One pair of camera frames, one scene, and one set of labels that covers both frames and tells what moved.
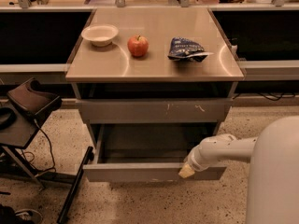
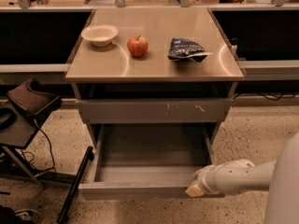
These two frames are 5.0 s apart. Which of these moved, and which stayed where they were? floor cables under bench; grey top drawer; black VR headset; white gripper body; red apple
Moved: white gripper body
Stayed: red apple; black VR headset; grey top drawer; floor cables under bench
